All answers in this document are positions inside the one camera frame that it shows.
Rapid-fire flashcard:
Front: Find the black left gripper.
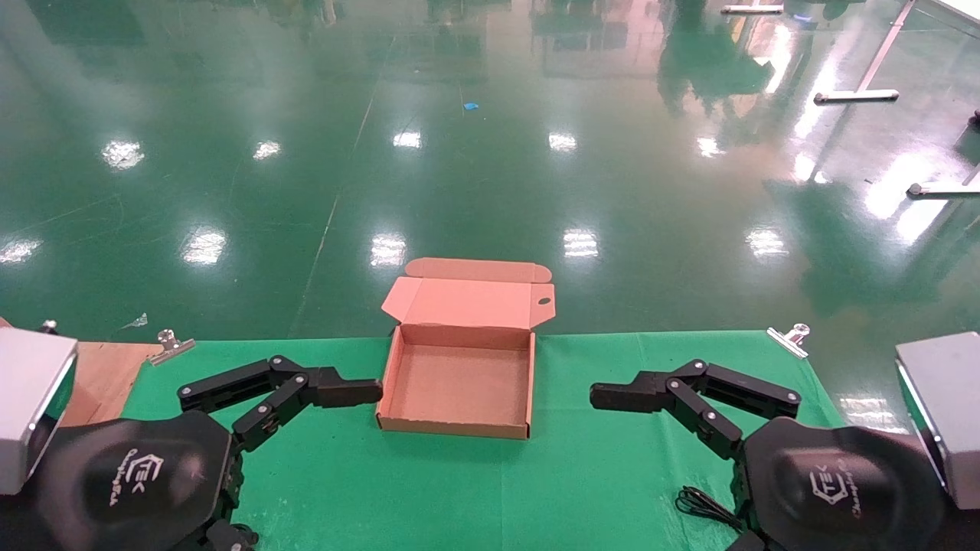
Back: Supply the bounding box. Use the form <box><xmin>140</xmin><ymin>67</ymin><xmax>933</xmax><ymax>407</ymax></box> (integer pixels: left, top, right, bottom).
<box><xmin>31</xmin><ymin>411</ymin><xmax>259</xmax><ymax>551</ymax></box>

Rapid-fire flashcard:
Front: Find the silver metal binder clip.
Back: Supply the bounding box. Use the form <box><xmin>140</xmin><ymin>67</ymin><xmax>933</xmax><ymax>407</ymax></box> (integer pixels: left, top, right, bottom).
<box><xmin>149</xmin><ymin>329</ymin><xmax>196</xmax><ymax>366</ymax></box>
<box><xmin>766</xmin><ymin>323</ymin><xmax>812</xmax><ymax>360</ymax></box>

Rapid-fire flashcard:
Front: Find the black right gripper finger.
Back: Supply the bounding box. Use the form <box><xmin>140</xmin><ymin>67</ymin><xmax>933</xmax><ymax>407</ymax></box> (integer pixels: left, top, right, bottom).
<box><xmin>590</xmin><ymin>359</ymin><xmax>802</xmax><ymax>461</ymax></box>

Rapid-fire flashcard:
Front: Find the black mouse cable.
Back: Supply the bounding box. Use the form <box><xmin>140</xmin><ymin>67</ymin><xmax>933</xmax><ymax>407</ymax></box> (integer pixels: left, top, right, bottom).
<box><xmin>675</xmin><ymin>486</ymin><xmax>745</xmax><ymax>534</ymax></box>

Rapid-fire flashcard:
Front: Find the white table leg with pole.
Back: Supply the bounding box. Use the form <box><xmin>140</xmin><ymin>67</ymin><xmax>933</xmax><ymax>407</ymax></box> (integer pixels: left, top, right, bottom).
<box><xmin>814</xmin><ymin>0</ymin><xmax>917</xmax><ymax>105</ymax></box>

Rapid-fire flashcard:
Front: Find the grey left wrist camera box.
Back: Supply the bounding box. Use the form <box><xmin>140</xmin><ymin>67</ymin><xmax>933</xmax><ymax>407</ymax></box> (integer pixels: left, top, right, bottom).
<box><xmin>0</xmin><ymin>328</ymin><xmax>79</xmax><ymax>496</ymax></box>

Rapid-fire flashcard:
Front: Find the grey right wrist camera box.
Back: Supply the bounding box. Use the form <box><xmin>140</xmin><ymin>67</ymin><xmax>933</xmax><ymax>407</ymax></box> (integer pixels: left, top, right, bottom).
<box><xmin>896</xmin><ymin>331</ymin><xmax>980</xmax><ymax>511</ymax></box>

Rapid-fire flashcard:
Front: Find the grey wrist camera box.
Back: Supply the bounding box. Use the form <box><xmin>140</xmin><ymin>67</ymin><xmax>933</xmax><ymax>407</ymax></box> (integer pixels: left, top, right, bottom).
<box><xmin>0</xmin><ymin>328</ymin><xmax>79</xmax><ymax>496</ymax></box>
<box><xmin>896</xmin><ymin>331</ymin><xmax>980</xmax><ymax>511</ymax></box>

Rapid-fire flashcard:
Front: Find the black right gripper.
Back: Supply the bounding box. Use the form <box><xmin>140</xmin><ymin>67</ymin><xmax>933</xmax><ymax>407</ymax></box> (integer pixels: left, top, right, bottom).
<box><xmin>726</xmin><ymin>417</ymin><xmax>946</xmax><ymax>551</ymax></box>

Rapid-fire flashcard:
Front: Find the white table foot with cap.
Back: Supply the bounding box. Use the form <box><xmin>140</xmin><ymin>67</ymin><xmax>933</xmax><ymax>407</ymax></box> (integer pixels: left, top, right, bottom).
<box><xmin>907</xmin><ymin>162</ymin><xmax>980</xmax><ymax>198</ymax></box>

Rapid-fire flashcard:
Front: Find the open brown cardboard box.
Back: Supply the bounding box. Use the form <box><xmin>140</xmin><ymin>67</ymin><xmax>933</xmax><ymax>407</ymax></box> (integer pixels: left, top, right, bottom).
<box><xmin>375</xmin><ymin>258</ymin><xmax>556</xmax><ymax>440</ymax></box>

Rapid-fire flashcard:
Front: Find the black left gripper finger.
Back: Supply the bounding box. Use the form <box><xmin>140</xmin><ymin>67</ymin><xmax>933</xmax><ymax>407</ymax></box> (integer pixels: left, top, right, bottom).
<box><xmin>178</xmin><ymin>355</ymin><xmax>384</xmax><ymax>452</ymax></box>

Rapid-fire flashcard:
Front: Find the green table cloth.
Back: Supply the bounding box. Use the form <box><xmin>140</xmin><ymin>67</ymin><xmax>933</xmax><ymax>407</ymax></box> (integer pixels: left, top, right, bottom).
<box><xmin>119</xmin><ymin>331</ymin><xmax>847</xmax><ymax>551</ymax></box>

